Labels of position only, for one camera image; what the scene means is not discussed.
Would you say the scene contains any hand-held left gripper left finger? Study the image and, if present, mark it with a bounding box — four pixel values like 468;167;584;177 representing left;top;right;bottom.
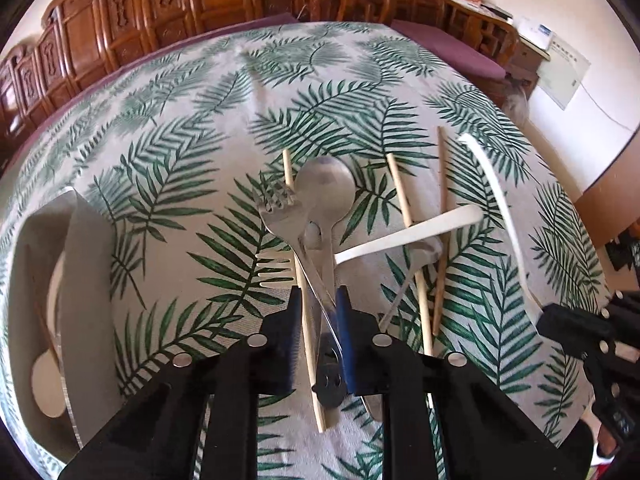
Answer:
59;287;304;480

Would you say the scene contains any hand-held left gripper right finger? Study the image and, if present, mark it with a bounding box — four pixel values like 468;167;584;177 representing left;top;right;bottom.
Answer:
335;286;594;480

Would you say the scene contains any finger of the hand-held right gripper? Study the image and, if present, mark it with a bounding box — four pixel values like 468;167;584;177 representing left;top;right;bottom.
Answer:
536;290;640;358
582;345;640;442

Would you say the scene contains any metal fork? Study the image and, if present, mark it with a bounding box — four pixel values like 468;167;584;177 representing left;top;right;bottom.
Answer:
252;181;385;423

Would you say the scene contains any large metal spoon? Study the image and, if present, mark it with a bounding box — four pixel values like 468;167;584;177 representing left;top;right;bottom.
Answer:
294;156;357;409

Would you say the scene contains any white plastic knife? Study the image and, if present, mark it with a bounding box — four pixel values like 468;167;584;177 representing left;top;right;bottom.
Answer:
457;132;543;321

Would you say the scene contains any dark brown wooden chopstick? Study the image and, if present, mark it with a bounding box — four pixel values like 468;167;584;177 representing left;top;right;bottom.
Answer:
431;126;449;337

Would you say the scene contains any grey cutlery tray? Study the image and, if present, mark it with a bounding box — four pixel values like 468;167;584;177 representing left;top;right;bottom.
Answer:
7;186;121;453

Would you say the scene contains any light bamboo chopstick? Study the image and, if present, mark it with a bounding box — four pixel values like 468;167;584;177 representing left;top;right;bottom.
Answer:
281;149;327;433
386;154;435;358

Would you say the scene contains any small metal spoon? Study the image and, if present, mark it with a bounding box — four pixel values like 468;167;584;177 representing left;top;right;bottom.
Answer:
377;237;445;326

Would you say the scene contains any white plastic fork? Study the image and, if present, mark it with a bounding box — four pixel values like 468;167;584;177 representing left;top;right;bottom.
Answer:
255;204;485;291

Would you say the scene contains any leaf print tablecloth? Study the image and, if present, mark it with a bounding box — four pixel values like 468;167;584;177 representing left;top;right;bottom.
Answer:
0;21;608;480

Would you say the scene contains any clear plastic bag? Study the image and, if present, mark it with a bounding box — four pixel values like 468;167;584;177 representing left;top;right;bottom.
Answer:
501;84;532;123

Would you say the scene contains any white paper sheet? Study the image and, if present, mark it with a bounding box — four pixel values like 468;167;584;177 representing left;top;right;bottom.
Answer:
536;44;592;112

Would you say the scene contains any beige spoon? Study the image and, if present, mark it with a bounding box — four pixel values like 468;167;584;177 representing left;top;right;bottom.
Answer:
31;250;69;419

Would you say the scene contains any wooden bedside cabinet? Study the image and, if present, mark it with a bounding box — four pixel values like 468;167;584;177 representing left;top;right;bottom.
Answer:
507;35;547;93

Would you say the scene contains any white box with blue print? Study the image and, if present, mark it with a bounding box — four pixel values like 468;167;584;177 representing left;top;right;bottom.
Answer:
517;16;557;52

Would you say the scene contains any short carved wooden sofa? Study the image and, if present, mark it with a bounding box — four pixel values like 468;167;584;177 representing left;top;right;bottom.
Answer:
350;0;522;106

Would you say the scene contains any long purple seat cushion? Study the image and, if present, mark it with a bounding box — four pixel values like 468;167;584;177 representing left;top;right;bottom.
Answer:
7;11;301;161

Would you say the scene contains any long carved wooden sofa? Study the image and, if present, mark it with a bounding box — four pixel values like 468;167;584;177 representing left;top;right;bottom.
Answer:
0;0;351;161

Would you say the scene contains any white wall cable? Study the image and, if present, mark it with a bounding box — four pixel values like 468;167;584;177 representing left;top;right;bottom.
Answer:
579;80;640;137

